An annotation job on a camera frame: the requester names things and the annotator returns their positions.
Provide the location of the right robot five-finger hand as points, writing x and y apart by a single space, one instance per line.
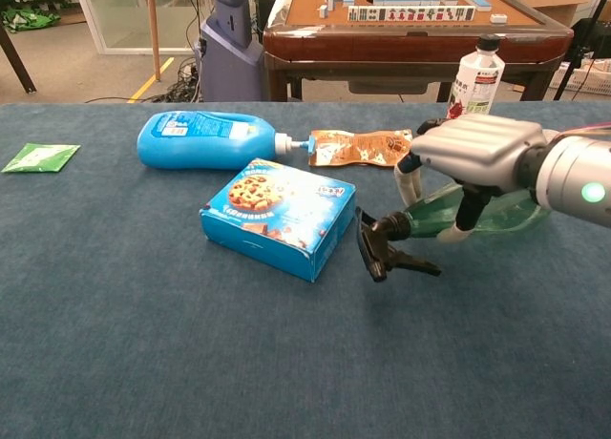
477 143

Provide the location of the green spray bottle black trigger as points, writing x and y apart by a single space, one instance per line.
420 219

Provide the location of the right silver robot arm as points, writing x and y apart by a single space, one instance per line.
573 181

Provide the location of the clear bottle black cap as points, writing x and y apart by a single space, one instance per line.
475 83

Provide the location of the blue detergent bottle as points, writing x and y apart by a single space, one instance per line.
200 140

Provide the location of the brown spouted refill pouch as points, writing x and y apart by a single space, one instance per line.
358 148

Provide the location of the single white mahjong tile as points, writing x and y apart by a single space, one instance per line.
498 18

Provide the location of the white plastic basket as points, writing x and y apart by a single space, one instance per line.
589 78

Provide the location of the row of face-up mahjong tiles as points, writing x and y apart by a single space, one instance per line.
410 13

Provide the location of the black tripod stand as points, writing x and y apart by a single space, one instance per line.
584 33

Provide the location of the brown mahjong table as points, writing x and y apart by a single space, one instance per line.
363 40

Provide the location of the short row blue-backed mahjong tiles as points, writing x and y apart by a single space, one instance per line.
406 1

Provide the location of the cardboard box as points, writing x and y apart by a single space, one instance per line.
549 0

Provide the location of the blue cookie box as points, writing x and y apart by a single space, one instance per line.
281 219

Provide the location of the wooden pole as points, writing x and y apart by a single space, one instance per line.
153 28

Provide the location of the blue felt table cover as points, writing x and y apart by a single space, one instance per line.
191 343

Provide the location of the green foil packet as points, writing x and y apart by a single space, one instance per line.
40 157

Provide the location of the green plastic bag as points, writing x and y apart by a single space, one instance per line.
28 20

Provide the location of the black table leg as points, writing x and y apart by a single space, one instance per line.
18 62

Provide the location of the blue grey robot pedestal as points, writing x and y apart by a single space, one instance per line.
229 52

